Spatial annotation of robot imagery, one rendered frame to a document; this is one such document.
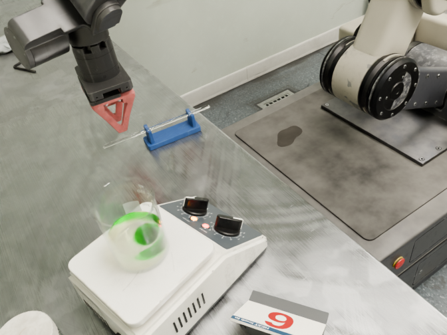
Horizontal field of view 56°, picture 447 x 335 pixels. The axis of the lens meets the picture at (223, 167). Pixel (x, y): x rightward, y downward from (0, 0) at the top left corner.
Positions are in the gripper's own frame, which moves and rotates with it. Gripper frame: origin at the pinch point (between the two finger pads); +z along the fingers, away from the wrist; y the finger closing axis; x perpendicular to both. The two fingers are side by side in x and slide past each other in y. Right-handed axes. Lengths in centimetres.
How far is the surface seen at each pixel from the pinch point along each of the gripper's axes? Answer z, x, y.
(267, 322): 3.3, 3.7, 40.7
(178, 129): 5.4, 9.5, 0.4
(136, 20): 30, 33, -118
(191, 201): -0.3, 3.1, 23.6
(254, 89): 81, 84, -114
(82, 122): 6.4, -5.2, -14.6
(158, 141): 5.4, 5.2, 1.7
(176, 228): -2.5, -0.6, 28.7
